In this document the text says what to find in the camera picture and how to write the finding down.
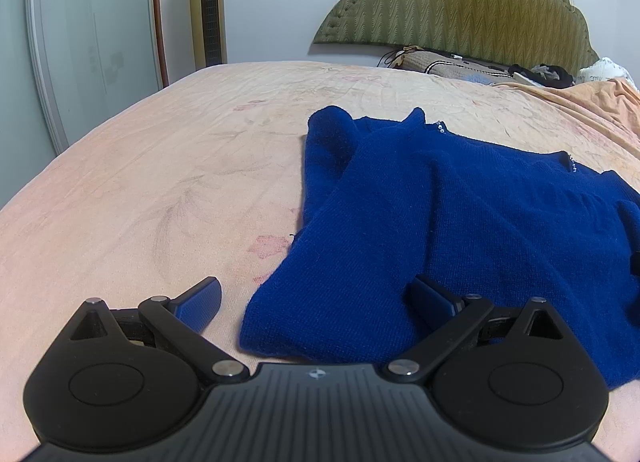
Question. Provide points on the black cloth item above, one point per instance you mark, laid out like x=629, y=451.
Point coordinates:
x=545, y=75

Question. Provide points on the gold tower air conditioner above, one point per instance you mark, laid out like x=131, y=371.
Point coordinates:
x=207, y=2

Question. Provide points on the blue knit sweater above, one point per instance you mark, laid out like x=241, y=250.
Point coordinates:
x=450, y=222

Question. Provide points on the white printed cloth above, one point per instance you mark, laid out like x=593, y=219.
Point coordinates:
x=607, y=71

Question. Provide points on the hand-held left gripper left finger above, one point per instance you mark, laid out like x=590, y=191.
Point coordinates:
x=200, y=303

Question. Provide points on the orange blanket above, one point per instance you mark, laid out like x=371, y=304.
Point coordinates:
x=595, y=107

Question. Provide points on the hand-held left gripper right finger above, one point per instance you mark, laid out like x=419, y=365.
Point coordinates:
x=434, y=300

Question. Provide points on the beige patterned pillow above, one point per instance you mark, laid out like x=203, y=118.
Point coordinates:
x=450, y=65

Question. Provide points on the pink floral bed sheet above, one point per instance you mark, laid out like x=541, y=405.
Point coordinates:
x=150, y=182

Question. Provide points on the frosted glass wardrobe door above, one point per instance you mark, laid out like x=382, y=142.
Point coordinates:
x=95, y=32

